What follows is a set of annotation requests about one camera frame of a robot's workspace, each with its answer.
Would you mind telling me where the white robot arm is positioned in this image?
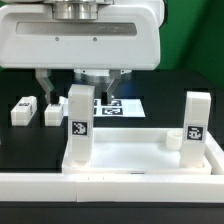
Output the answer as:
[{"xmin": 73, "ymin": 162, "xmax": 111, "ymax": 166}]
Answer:
[{"xmin": 0, "ymin": 0, "xmax": 167, "ymax": 102}]

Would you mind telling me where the white front fence bar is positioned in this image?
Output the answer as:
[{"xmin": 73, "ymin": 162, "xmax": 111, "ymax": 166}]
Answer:
[{"xmin": 0, "ymin": 173, "xmax": 224, "ymax": 203}]

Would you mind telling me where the white desk top tray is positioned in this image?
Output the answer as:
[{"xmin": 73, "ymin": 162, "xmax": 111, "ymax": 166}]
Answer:
[{"xmin": 62, "ymin": 128, "xmax": 224, "ymax": 175}]

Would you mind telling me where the white marker sheet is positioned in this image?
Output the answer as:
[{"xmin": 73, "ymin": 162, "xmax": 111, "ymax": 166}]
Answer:
[{"xmin": 59, "ymin": 97, "xmax": 146, "ymax": 118}]

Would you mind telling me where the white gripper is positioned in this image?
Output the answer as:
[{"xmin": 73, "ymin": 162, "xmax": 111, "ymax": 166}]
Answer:
[{"xmin": 0, "ymin": 1, "xmax": 161, "ymax": 104}]

